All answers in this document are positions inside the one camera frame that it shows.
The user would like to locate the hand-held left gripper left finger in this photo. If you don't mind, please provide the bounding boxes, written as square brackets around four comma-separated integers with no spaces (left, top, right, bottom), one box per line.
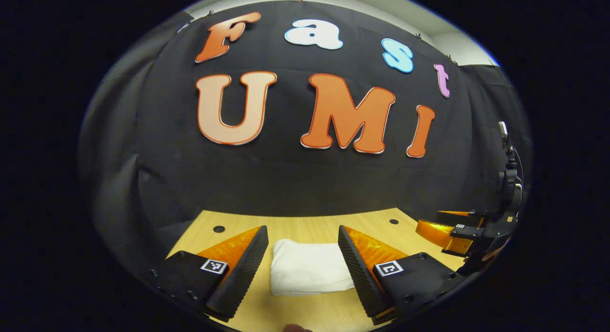
[143,225,270,322]

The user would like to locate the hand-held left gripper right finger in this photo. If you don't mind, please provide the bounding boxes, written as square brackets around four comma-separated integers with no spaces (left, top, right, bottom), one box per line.
[337,224,467,324]

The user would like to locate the white jeans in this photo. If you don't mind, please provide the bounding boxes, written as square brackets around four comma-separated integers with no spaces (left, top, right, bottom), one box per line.
[271,239,356,297]

